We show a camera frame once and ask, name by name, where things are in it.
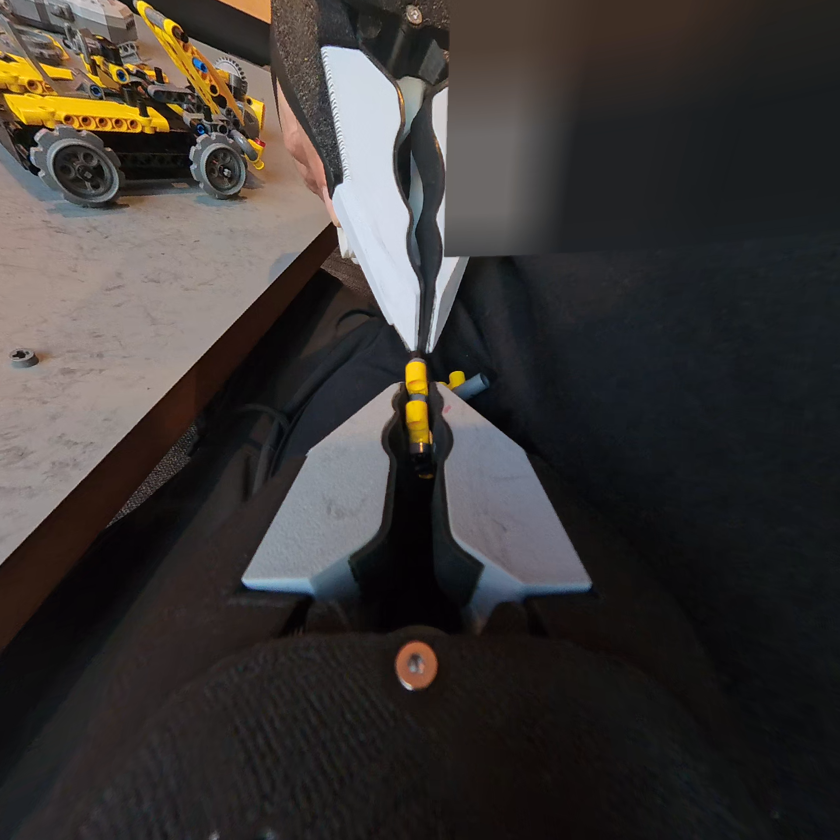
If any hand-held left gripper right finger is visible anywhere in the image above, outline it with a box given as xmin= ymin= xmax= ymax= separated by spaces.
xmin=433 ymin=382 xmax=593 ymax=633

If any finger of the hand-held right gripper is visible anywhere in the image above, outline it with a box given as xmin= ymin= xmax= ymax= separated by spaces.
xmin=412 ymin=85 xmax=471 ymax=356
xmin=320 ymin=46 xmax=435 ymax=354

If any yellow grey toy brick assembly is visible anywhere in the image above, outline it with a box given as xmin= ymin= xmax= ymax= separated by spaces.
xmin=403 ymin=356 xmax=492 ymax=479

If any yellow black toy vehicle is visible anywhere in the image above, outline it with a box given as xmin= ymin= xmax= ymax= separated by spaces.
xmin=0 ymin=0 xmax=266 ymax=210

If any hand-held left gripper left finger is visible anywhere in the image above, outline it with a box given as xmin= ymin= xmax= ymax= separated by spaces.
xmin=241 ymin=379 xmax=404 ymax=602

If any person's right hand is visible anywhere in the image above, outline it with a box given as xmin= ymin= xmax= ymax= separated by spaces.
xmin=276 ymin=84 xmax=341 ymax=229

